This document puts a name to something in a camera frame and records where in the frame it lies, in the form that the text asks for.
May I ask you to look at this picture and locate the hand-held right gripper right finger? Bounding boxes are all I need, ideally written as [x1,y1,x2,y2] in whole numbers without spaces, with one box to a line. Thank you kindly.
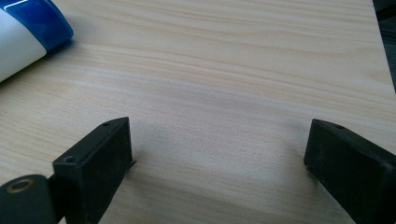
[304,118,396,224]

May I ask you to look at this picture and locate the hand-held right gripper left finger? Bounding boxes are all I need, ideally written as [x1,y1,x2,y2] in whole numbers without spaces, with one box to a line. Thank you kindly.
[51,116,138,224]

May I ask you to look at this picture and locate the white bottle with blue cap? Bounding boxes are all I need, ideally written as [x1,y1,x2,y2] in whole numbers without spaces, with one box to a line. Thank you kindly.
[0,0,75,83]

